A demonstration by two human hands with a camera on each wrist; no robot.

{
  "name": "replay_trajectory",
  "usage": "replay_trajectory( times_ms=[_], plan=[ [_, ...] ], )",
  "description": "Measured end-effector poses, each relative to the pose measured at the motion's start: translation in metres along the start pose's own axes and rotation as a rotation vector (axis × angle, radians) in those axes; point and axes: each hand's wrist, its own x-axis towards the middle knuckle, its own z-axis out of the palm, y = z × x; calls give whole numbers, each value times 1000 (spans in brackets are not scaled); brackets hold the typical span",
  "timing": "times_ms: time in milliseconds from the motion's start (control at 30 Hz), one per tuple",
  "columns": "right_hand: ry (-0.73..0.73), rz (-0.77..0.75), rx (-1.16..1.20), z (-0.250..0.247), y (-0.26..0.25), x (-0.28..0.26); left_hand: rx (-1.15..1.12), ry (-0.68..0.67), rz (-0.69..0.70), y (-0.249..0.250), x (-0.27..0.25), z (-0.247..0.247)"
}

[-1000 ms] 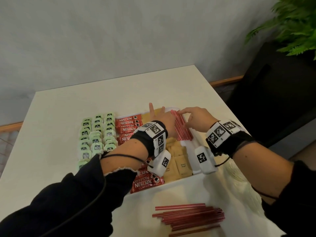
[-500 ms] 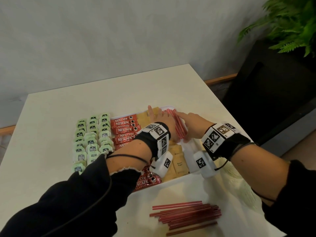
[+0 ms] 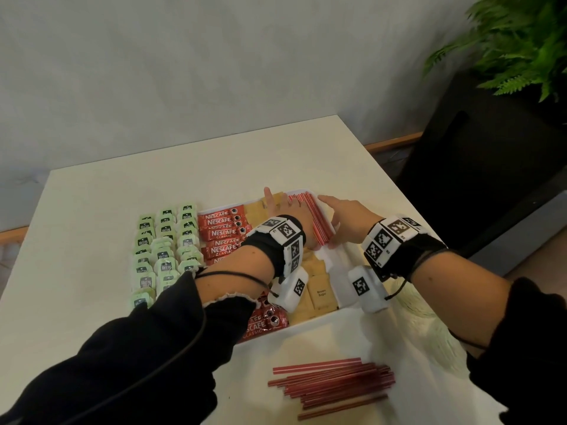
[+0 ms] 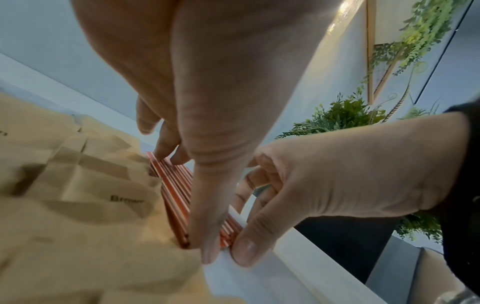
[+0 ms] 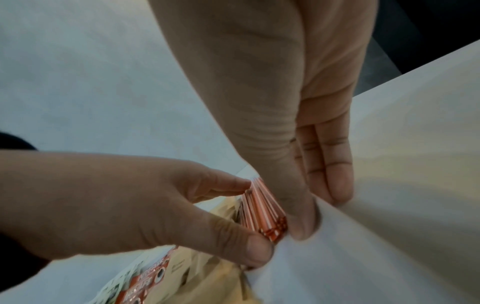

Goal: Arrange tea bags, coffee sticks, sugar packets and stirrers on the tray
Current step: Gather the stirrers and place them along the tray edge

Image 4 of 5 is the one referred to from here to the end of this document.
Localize person's left hand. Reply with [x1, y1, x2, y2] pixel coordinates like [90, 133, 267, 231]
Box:
[70, 0, 339, 265]

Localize person's right hand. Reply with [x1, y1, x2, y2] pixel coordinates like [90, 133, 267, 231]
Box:
[230, 111, 473, 268]

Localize red stirrer sticks bundle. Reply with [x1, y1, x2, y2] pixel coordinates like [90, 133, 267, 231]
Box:
[146, 151, 245, 251]

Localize rows of laid sugar packets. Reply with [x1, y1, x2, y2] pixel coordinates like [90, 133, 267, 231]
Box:
[0, 92, 246, 304]

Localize small green plant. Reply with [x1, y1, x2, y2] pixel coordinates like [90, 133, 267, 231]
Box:
[275, 92, 444, 245]

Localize black furniture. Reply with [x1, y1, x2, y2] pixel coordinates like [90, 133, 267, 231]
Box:
[293, 216, 399, 285]

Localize beige cushioned bench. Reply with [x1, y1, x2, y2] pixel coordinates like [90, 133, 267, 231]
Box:
[365, 234, 480, 304]

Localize green hanging plant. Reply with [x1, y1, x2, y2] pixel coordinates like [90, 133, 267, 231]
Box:
[357, 0, 468, 100]

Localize wooden wall frame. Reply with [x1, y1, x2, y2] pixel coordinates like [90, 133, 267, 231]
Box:
[365, 0, 406, 106]

